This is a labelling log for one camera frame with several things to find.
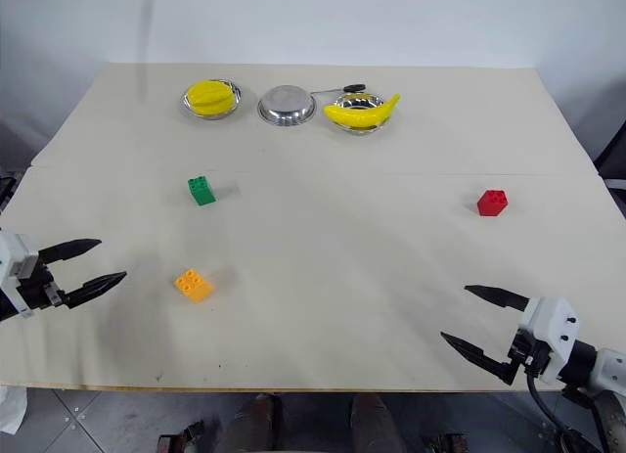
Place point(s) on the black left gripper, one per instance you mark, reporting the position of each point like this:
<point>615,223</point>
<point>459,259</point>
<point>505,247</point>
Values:
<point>41,289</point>

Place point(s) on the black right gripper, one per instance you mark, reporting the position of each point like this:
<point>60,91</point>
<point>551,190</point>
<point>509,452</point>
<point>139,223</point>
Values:
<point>530,352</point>

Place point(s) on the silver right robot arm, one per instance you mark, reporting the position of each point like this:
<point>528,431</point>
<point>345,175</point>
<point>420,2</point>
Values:
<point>606,375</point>

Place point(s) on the orange toy brick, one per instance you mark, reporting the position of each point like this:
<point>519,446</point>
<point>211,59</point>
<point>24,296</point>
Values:
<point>194,285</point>

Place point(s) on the red toy brick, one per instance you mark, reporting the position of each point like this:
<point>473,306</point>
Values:
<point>492,203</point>

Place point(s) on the green toy brick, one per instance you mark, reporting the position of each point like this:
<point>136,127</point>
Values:
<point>201,193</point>

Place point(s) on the white plastic bag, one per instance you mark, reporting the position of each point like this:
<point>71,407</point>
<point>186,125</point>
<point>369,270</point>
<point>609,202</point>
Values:
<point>11,409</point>

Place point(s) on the red and black foot piece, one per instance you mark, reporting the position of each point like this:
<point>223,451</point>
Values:
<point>181,438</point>

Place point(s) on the black chair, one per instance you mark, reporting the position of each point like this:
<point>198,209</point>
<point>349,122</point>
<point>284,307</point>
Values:
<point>611,152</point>

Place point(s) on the yellow toy star fruit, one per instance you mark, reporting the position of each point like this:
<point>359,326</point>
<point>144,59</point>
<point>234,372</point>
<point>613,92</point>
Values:
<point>211,98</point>

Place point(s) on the steel bowl with star fruit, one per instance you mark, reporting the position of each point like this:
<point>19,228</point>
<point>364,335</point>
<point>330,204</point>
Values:
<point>235,104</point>

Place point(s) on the yellow toy banana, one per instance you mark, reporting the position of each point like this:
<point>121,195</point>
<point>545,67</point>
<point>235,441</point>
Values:
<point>359,114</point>

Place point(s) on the steel bowl with banana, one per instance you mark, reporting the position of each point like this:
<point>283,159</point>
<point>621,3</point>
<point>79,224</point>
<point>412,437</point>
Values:
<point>359,102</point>

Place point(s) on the empty steel bowl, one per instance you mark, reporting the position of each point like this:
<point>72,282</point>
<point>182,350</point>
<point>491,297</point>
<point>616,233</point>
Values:
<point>286,105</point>

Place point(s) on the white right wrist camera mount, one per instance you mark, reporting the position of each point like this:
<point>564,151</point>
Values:
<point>552,321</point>

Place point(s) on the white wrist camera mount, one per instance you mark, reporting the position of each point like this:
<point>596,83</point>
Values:
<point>552,321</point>
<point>11,257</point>

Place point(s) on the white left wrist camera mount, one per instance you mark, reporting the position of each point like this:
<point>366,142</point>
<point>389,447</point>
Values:
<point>11,257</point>

